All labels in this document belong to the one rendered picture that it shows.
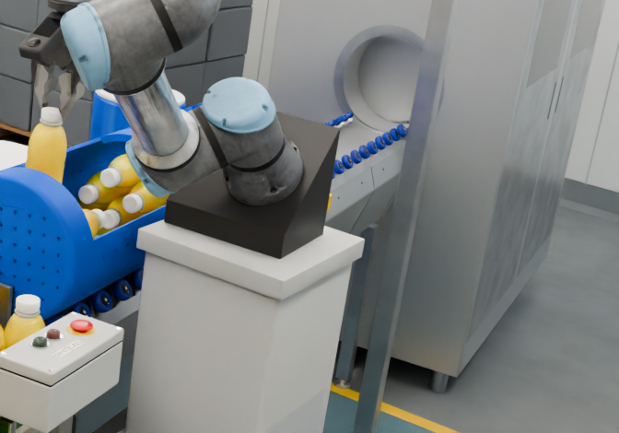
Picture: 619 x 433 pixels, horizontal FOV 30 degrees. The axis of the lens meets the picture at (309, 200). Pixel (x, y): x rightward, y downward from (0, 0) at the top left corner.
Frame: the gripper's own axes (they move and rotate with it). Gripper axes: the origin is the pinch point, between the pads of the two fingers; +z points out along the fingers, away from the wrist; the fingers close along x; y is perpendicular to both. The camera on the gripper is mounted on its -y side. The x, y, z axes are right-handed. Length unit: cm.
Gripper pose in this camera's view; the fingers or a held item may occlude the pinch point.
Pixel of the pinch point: (52, 110)
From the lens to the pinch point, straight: 218.6
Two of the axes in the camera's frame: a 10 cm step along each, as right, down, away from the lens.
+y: 3.8, -2.4, 8.9
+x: -9.1, -2.5, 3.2
